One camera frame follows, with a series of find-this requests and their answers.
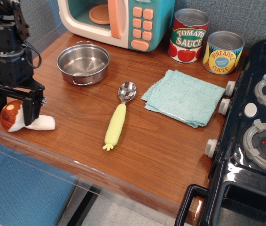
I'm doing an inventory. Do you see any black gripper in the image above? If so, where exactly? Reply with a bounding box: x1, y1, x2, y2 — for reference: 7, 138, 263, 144
0, 49, 47, 126

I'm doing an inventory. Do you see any orange microwave turntable plate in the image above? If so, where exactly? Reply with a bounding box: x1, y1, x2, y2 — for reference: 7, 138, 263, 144
89, 4, 110, 25

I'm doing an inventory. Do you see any tomato sauce can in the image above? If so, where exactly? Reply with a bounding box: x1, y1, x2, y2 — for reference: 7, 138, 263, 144
168, 8, 210, 63

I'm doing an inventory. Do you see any pineapple slices can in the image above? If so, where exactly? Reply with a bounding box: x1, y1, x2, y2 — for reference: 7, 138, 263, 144
203, 31, 245, 75

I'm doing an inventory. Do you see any black toy stove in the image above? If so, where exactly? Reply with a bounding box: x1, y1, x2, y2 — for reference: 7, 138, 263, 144
175, 40, 266, 226

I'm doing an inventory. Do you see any spoon with yellow-green handle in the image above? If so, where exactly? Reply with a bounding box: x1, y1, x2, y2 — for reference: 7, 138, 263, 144
102, 82, 137, 151

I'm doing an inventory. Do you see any teal toy microwave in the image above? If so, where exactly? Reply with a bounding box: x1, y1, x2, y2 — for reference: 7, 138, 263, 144
58, 0, 175, 52

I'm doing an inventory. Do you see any folded light blue cloth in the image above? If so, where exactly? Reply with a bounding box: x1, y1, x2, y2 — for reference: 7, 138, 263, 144
141, 70, 225, 128

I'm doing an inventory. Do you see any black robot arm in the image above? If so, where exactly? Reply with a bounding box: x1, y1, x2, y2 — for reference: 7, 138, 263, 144
0, 0, 45, 126

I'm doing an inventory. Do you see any brown white plush mushroom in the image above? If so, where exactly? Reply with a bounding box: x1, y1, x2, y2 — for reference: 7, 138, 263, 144
0, 100, 56, 132

